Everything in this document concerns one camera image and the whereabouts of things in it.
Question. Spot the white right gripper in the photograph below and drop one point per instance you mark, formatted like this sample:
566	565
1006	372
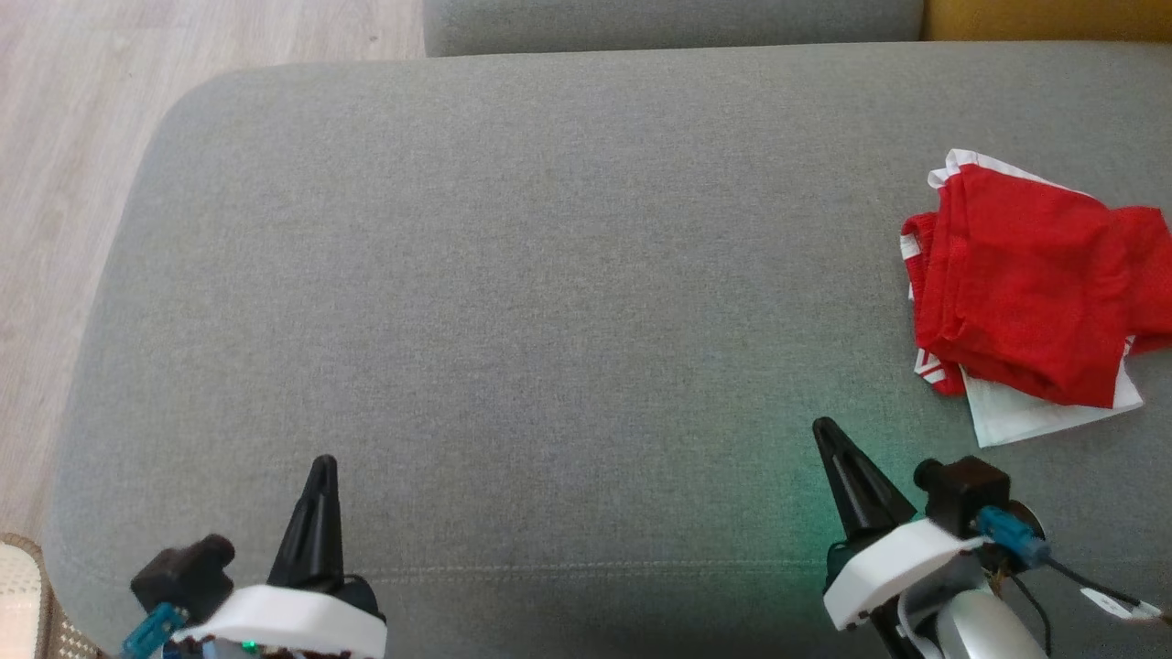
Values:
879	567

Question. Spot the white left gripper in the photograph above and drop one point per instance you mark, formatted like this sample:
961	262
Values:
293	622

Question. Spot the red Bulls jersey white sleeves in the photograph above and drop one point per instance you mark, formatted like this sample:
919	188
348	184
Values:
1035	416

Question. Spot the red shorts with white stripe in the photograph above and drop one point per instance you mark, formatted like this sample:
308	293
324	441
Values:
1025	275

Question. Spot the grey sofa back cushion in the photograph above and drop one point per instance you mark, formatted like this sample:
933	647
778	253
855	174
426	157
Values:
668	26

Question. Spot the yellow cushion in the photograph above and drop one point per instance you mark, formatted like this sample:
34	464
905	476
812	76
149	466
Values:
1044	18

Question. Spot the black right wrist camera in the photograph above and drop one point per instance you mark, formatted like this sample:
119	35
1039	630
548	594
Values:
966	494

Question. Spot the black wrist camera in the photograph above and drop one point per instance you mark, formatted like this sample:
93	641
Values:
183	577
966	494

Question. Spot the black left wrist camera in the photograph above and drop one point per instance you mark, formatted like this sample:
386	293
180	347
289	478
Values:
183	577

